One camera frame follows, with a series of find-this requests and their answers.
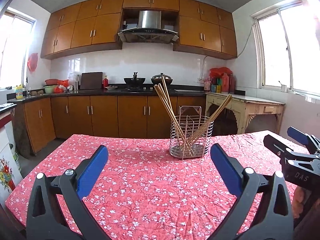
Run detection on wooden wall cabinets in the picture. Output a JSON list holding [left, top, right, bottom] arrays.
[[40, 0, 238, 60]]

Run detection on black gas stove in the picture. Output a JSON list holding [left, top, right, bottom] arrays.
[[121, 87, 177, 92]]

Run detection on large sliding window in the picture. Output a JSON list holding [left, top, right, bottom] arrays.
[[251, 0, 320, 97]]

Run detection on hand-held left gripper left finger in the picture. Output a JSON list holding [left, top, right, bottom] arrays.
[[26, 145, 110, 240]]

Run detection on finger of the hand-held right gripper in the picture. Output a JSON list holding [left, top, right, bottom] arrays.
[[287, 127, 320, 155], [264, 134, 294, 159]]

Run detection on white paint bucket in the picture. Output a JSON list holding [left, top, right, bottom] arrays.
[[9, 143, 22, 172]]

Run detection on person's right hand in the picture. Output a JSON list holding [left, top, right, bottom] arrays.
[[292, 189, 304, 218]]

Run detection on dark cutting board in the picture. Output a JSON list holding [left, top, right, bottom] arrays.
[[80, 72, 103, 90]]

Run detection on metal wire utensil holder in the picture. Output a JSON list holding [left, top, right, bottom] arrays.
[[169, 106, 214, 160]]

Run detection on black kitchen countertop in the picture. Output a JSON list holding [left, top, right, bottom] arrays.
[[7, 84, 244, 103]]

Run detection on wooden base cabinets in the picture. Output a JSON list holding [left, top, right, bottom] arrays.
[[11, 94, 207, 155]]

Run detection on wok with metal lid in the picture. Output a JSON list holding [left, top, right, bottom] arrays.
[[151, 73, 173, 87]]

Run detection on set of wooden chopsticks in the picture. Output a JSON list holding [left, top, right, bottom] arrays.
[[154, 76, 233, 157]]

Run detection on red plastic bag on wall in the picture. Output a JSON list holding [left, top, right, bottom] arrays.
[[27, 53, 38, 72]]

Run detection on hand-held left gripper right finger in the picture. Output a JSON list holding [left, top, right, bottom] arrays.
[[209, 143, 294, 240]]

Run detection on steel range hood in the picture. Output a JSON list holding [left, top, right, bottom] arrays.
[[117, 10, 180, 45]]

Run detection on white wall cable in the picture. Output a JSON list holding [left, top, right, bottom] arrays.
[[200, 22, 255, 83]]

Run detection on black wok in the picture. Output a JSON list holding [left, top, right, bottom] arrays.
[[124, 72, 146, 88]]

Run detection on cream wooden side table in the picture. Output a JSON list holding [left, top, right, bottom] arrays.
[[205, 92, 285, 134]]

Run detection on red floral tablecloth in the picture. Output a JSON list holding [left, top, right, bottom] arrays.
[[5, 130, 315, 240]]

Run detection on window beside sink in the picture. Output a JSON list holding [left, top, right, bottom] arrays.
[[0, 9, 37, 89]]

